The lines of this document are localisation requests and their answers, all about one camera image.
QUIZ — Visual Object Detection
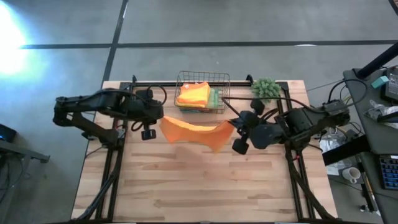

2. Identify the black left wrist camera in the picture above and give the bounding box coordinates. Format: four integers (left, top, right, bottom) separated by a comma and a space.
136, 89, 154, 101

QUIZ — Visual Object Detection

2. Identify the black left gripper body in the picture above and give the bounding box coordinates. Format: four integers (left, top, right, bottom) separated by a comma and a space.
126, 98, 165, 141

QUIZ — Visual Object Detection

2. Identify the grey side desk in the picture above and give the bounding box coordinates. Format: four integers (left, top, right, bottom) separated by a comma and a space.
343, 67, 398, 224

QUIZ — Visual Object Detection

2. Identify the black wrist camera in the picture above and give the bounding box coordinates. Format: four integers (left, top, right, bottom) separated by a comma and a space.
250, 99, 266, 116
136, 89, 154, 101

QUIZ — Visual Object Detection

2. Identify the black left camera cable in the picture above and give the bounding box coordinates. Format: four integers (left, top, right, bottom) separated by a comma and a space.
146, 84, 168, 106

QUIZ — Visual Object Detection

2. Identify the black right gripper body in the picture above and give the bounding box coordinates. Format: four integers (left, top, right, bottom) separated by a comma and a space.
231, 109, 268, 156

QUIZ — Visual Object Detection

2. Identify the small teal box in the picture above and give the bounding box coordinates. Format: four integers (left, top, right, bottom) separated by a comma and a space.
371, 75, 390, 90

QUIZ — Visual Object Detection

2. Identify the black box with blue light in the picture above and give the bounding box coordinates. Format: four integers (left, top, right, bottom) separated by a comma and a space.
0, 123, 18, 144

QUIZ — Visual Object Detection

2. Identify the black right camera cable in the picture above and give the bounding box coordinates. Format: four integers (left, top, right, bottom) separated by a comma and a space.
221, 95, 324, 124

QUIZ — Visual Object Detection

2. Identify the black computer keyboard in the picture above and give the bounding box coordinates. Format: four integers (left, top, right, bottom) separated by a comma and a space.
379, 154, 398, 191

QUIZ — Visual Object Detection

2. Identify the black camera cable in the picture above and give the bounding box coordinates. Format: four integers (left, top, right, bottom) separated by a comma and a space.
146, 84, 168, 106
221, 95, 324, 124

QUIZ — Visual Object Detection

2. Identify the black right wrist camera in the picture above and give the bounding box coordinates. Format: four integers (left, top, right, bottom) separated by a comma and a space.
250, 99, 266, 116

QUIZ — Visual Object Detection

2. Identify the black electronic device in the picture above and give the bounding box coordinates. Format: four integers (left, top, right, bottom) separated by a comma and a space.
381, 66, 398, 104

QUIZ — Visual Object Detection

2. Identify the white mug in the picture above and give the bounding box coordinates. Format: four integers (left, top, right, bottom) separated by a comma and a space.
341, 167, 362, 185

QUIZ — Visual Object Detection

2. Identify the orange microfiber towel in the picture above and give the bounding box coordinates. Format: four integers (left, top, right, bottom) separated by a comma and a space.
176, 81, 212, 106
159, 115, 236, 154

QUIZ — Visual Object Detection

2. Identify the clear plastic bag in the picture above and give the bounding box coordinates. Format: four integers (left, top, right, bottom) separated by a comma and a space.
363, 99, 398, 130

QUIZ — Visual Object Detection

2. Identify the black pole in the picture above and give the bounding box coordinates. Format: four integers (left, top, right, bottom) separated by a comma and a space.
356, 42, 398, 80

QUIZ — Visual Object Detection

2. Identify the yellow microfiber towel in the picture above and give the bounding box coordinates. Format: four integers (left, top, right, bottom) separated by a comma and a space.
175, 98, 209, 110

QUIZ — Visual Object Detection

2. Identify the green artificial potted plant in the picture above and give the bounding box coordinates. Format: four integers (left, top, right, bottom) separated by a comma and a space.
251, 77, 282, 103

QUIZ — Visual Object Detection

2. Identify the cable bundle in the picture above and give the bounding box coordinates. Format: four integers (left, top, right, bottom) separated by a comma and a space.
306, 78, 368, 138

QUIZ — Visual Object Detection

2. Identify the black wire basket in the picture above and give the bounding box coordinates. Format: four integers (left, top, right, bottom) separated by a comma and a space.
174, 70, 231, 115

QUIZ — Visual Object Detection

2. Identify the black table frame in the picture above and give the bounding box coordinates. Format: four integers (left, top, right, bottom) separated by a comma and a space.
71, 74, 343, 223

